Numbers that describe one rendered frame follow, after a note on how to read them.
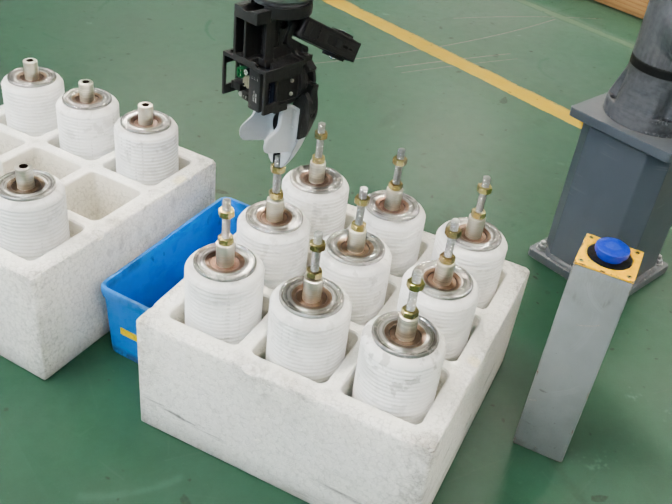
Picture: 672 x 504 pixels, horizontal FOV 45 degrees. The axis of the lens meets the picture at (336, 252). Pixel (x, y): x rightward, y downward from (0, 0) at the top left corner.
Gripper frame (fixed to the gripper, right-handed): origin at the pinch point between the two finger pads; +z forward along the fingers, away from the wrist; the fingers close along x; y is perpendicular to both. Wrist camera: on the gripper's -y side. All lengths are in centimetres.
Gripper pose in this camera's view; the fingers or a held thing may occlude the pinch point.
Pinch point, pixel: (282, 152)
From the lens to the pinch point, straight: 102.8
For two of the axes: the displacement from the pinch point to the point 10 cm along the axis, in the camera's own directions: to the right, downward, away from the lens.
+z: -1.0, 8.1, 5.8
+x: 7.3, 4.6, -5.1
